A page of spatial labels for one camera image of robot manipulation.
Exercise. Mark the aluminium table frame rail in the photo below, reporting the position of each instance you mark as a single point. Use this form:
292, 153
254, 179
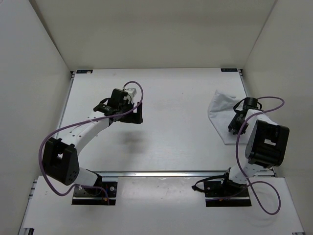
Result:
176, 137

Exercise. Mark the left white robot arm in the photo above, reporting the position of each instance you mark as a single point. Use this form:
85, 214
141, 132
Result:
59, 157

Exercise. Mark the corner label sticker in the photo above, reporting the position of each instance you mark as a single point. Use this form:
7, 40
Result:
84, 71
229, 70

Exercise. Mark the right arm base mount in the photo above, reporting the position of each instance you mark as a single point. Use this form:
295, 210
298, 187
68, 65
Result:
220, 191

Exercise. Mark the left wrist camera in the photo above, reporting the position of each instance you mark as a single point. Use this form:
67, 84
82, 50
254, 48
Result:
131, 91

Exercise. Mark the white skirt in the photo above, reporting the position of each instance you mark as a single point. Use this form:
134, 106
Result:
221, 113

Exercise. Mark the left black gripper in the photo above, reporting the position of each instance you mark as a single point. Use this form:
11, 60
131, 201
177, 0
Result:
133, 117

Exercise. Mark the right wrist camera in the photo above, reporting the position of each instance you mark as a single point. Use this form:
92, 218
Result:
248, 103

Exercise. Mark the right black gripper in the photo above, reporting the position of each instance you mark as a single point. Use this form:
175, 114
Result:
232, 126

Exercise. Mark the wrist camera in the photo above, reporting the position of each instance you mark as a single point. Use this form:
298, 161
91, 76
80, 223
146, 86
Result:
248, 103
131, 91

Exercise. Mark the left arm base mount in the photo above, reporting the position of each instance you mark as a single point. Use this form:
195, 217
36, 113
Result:
96, 197

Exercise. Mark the left corner label sticker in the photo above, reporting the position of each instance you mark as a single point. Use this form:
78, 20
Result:
84, 71

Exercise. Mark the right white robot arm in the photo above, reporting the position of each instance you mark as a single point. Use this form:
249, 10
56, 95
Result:
266, 145

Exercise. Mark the right corner label sticker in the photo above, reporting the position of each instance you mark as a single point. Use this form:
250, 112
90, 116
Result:
229, 70

